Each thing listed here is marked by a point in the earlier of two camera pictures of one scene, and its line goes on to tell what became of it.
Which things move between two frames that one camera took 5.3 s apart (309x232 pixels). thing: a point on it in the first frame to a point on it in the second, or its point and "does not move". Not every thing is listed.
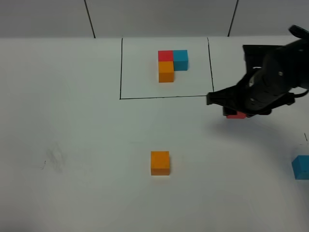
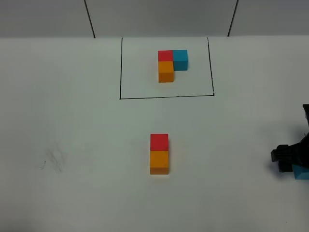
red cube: x=239 y=115 to x=159 y=141
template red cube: x=165 y=55 does not move
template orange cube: x=166 y=70 does not move
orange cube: x=160 y=163 does not move
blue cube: x=300 y=165 does not move
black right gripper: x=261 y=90 to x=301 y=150
